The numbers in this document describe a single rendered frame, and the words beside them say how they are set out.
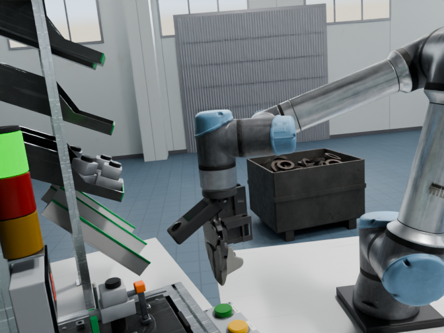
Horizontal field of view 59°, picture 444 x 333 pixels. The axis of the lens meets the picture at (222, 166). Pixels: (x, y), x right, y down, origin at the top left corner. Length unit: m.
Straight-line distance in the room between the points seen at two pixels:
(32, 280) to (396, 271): 0.62
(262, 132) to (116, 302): 0.42
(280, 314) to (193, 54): 7.53
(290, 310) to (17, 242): 0.74
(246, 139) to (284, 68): 7.84
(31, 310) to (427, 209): 0.67
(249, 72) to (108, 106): 3.01
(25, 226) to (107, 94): 8.04
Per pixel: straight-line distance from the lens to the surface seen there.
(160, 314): 0.91
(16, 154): 0.52
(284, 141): 0.74
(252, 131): 0.74
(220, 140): 0.74
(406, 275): 0.83
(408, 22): 9.66
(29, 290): 0.52
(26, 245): 0.54
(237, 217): 0.80
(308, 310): 1.09
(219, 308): 0.90
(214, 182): 0.75
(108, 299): 0.79
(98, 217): 1.11
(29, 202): 0.53
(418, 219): 0.83
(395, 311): 1.02
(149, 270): 1.35
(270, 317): 1.06
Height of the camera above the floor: 1.45
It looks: 12 degrees down
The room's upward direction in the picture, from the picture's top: 5 degrees counter-clockwise
